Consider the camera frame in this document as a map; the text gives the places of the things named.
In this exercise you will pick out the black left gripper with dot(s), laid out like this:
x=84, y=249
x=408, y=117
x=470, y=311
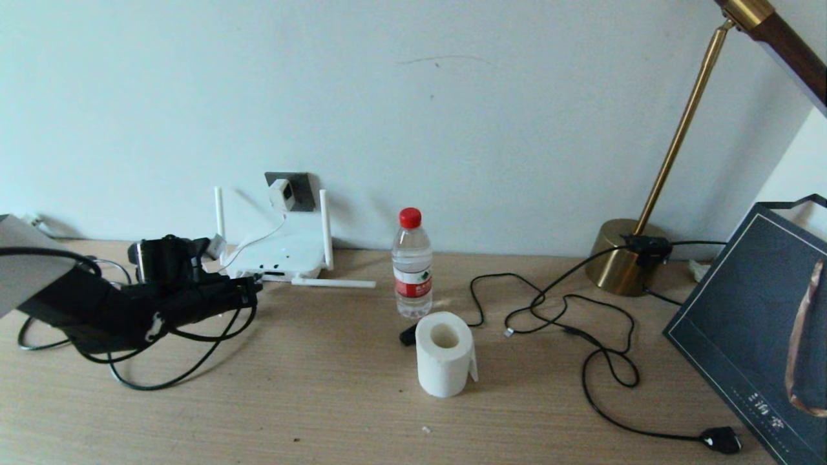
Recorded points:
x=213, y=299

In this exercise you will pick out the white power adapter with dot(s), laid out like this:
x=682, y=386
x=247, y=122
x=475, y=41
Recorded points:
x=282, y=194

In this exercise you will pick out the white wifi router with antennas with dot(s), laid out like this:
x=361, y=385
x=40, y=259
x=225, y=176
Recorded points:
x=294, y=252

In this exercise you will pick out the clear water bottle red cap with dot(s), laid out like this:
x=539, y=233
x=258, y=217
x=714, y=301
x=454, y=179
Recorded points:
x=413, y=271

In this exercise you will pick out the white toilet paper roll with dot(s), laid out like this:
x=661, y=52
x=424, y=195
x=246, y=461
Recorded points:
x=442, y=368

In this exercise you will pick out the clear plastic packet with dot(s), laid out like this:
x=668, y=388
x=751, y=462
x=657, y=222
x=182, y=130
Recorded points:
x=35, y=221

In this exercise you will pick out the brass desk lamp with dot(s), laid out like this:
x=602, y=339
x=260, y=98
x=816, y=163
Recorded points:
x=614, y=265

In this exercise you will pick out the small white object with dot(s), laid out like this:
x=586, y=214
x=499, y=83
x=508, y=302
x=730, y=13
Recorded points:
x=698, y=271

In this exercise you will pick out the dark teal paper gift bag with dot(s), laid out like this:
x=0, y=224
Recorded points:
x=730, y=323

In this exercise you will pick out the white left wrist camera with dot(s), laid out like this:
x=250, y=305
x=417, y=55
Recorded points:
x=216, y=246

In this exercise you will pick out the grey wall socket plate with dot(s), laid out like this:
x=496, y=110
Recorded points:
x=307, y=194

